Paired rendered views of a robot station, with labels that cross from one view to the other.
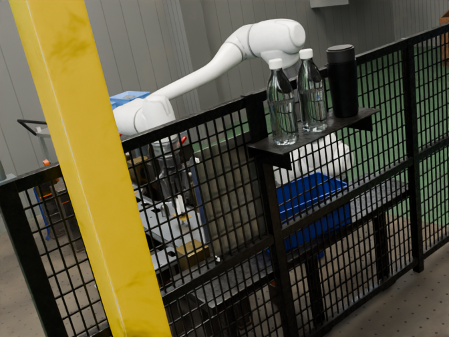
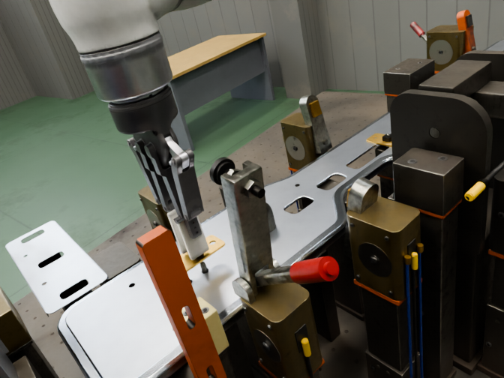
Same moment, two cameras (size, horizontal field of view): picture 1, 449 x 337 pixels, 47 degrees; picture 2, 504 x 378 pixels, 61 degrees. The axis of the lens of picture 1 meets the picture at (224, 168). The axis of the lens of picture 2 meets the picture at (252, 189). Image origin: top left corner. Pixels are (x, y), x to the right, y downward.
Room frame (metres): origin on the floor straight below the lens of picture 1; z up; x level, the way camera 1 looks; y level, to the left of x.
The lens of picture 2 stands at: (1.84, -0.31, 1.40)
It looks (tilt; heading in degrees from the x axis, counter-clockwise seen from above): 29 degrees down; 89
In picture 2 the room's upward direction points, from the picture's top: 14 degrees counter-clockwise
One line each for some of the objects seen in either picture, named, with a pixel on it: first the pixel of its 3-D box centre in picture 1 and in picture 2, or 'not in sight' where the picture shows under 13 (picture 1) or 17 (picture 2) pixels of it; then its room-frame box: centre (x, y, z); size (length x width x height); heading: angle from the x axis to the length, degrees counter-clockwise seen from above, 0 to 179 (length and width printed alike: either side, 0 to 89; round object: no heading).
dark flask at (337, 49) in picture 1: (343, 81); not in sight; (1.33, -0.35, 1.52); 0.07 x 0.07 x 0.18
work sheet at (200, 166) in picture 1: (240, 195); not in sight; (1.23, -0.03, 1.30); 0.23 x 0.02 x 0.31; 123
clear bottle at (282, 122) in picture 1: (280, 101); not in sight; (1.21, -0.16, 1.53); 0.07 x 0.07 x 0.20
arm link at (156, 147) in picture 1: (166, 147); (129, 68); (1.74, 0.19, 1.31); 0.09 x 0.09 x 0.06
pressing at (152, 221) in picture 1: (123, 195); (391, 138); (2.15, 0.46, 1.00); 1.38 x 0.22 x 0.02; 33
